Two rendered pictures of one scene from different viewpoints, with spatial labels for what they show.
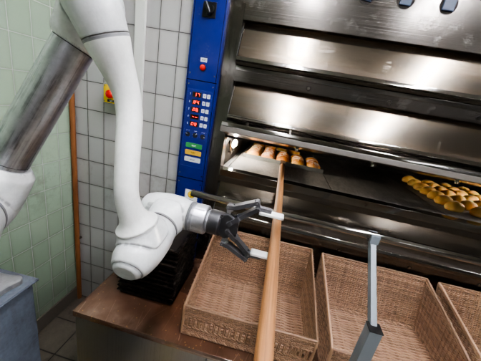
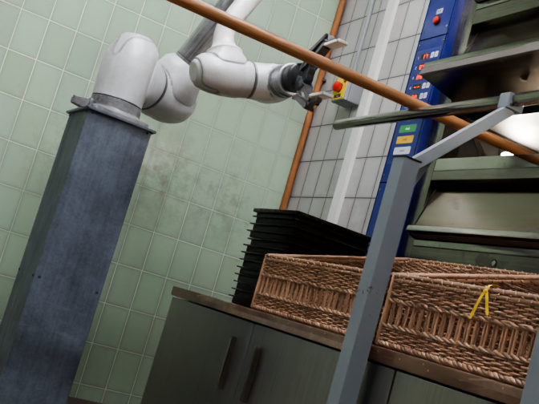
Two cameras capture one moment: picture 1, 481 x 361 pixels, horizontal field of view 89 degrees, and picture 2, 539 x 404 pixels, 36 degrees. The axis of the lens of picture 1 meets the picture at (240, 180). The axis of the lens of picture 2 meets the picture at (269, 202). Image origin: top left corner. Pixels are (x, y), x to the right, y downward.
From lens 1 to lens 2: 2.02 m
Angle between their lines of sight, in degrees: 62
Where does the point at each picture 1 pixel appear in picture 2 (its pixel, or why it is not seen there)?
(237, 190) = (456, 195)
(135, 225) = (217, 42)
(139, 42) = (386, 22)
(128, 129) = not seen: outside the picture
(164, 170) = (372, 185)
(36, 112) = not seen: hidden behind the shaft
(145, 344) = (209, 321)
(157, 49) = (403, 24)
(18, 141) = (198, 36)
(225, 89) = (461, 39)
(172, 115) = not seen: hidden behind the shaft
